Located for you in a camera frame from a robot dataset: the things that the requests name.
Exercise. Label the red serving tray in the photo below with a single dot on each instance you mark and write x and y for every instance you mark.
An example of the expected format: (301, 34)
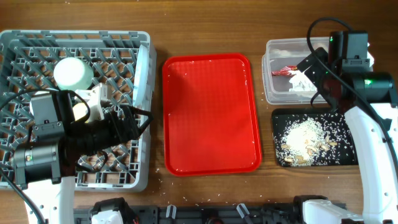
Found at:
(210, 116)

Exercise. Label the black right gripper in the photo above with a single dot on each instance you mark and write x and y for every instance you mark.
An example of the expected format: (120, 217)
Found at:
(313, 71)

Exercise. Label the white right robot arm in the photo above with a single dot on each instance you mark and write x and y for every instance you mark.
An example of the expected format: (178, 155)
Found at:
(368, 101)

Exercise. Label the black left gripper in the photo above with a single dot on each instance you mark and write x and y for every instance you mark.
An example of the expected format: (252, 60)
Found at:
(117, 135)

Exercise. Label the clear plastic waste bin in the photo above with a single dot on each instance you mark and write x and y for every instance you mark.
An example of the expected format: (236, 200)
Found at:
(280, 53)

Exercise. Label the yellow cup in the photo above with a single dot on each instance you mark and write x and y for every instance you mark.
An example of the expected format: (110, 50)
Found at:
(79, 111)

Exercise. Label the grey dishwasher rack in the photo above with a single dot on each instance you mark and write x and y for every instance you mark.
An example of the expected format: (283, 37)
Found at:
(28, 59)

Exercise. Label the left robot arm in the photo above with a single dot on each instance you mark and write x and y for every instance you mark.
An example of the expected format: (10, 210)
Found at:
(45, 168)

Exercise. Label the crumpled white paper napkin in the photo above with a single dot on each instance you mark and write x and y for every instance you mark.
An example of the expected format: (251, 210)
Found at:
(300, 82)

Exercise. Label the large light blue plate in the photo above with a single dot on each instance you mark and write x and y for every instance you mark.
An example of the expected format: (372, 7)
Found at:
(141, 76)

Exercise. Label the green bowl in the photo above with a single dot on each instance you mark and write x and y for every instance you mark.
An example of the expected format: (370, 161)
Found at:
(73, 74)

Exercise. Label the pile of rice scraps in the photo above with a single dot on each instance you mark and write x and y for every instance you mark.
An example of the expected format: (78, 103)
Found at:
(304, 142)

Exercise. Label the black plastic tray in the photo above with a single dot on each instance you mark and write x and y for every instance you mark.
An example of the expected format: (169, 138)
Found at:
(343, 155)

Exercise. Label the red snack wrapper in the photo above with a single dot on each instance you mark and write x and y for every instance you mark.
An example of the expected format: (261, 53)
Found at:
(287, 71)

